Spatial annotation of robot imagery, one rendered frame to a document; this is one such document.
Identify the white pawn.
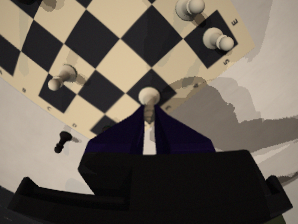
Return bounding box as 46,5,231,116
175,0,205,20
48,64,77,91
202,27,234,51

